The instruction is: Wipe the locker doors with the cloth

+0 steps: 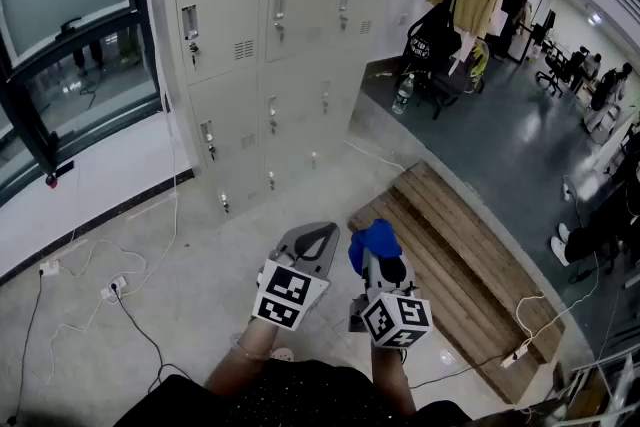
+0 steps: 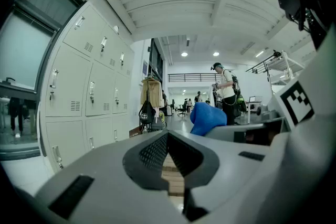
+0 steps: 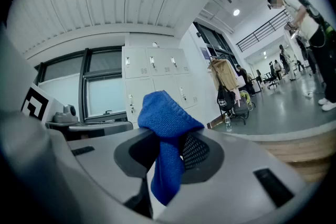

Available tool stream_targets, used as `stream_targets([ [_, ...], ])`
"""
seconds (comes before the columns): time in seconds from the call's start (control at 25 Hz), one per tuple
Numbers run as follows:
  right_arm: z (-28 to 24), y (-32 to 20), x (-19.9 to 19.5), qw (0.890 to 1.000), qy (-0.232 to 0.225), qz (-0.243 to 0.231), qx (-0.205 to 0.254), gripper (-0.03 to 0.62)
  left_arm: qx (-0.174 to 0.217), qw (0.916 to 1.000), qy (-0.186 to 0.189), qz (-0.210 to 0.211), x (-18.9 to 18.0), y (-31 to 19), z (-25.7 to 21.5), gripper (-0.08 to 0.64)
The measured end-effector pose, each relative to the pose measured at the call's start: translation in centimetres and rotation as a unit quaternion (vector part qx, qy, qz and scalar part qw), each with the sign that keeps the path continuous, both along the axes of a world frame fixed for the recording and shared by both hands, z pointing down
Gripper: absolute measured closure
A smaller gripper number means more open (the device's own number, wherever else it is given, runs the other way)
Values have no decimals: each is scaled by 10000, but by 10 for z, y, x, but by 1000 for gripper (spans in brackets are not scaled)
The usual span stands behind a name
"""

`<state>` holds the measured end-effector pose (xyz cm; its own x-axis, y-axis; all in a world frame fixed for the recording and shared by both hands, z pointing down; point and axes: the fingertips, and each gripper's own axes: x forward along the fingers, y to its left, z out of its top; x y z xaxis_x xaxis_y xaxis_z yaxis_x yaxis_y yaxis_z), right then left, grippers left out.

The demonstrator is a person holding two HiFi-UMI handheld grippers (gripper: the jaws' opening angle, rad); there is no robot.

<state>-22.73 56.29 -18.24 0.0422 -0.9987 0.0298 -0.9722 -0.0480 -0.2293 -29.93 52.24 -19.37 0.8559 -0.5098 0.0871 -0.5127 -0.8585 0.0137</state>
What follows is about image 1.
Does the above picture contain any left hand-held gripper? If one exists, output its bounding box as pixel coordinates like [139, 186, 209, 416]
[251, 222, 342, 332]

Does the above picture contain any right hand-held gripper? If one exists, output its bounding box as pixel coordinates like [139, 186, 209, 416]
[348, 248, 434, 349]

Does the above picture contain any blue cloth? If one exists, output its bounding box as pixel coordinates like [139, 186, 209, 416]
[348, 217, 404, 277]

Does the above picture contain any person's left forearm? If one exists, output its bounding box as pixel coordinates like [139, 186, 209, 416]
[203, 318, 281, 396]

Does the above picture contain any person's right forearm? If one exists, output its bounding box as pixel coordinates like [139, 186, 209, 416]
[369, 343, 419, 419]

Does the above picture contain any wooden pallet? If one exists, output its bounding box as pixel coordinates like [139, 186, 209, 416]
[348, 159, 567, 405]

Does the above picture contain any person's black shirt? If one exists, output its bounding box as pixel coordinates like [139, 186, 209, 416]
[113, 358, 474, 427]

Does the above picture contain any clear plastic water bottle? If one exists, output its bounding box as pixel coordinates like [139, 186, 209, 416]
[391, 72, 417, 116]

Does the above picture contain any metal rack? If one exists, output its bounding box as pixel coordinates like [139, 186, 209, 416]
[554, 344, 640, 427]

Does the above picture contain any pale pink garment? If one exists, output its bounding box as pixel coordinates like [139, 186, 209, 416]
[449, 27, 477, 77]

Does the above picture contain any black office chair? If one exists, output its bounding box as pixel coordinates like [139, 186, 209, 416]
[535, 49, 576, 97]

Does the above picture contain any white floor cable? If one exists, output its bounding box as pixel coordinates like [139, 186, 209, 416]
[343, 139, 407, 172]

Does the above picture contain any clear bracelet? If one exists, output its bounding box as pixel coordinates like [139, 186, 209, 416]
[234, 342, 274, 362]

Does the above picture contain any thick white cable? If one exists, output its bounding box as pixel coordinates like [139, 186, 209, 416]
[513, 252, 601, 356]

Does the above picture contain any thin white cable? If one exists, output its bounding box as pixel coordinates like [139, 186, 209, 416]
[47, 112, 181, 384]

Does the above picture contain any black cable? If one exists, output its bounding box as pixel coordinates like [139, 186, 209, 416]
[4, 270, 45, 426]
[113, 292, 201, 396]

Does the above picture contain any black drawstring bag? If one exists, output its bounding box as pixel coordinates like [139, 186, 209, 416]
[403, 2, 464, 74]

